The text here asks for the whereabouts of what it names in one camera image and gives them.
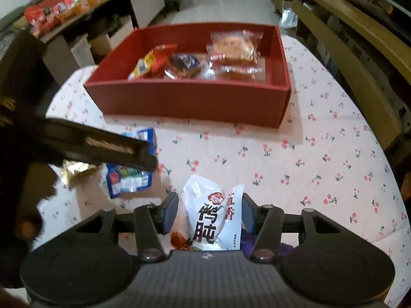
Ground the red cardboard tray box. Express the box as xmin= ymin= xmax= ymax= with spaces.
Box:
xmin=84 ymin=22 xmax=291 ymax=128

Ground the clear wrapped bun packet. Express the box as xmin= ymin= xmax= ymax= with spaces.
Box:
xmin=198 ymin=65 xmax=266 ymax=82

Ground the long wooden tv cabinet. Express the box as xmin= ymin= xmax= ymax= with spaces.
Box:
xmin=272 ymin=0 xmax=410 ymax=152

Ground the gold foil packet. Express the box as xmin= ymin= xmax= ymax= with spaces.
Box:
xmin=60 ymin=160 xmax=101 ymax=188

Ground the meat floss cake packet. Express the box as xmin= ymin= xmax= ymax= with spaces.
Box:
xmin=207 ymin=30 xmax=263 ymax=67

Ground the purple foil packet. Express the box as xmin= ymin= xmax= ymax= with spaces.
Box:
xmin=240 ymin=228 xmax=293 ymax=259

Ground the silver foil bag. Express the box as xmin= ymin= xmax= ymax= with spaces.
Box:
xmin=279 ymin=8 xmax=298 ymax=29

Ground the blue snack packet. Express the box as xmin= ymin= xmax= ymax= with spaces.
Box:
xmin=104 ymin=127 xmax=159 ymax=199

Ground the white brown duck snack packet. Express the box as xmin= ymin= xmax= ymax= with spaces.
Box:
xmin=169 ymin=175 xmax=245 ymax=251

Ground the red yellow Trolli packet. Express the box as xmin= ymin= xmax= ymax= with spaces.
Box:
xmin=127 ymin=44 xmax=178 ymax=81

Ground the white storage bin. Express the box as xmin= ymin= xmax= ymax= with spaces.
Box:
xmin=90 ymin=15 xmax=134 ymax=56

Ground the small blue white packet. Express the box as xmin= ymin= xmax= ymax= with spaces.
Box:
xmin=164 ymin=54 xmax=201 ymax=80

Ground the red plastic bag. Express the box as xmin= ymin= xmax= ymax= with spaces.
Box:
xmin=24 ymin=0 xmax=74 ymax=37

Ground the grey coffee table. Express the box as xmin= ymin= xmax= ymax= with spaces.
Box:
xmin=1 ymin=0 xmax=165 ymax=85

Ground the cherry print tablecloth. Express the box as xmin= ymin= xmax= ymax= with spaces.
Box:
xmin=35 ymin=35 xmax=410 ymax=307

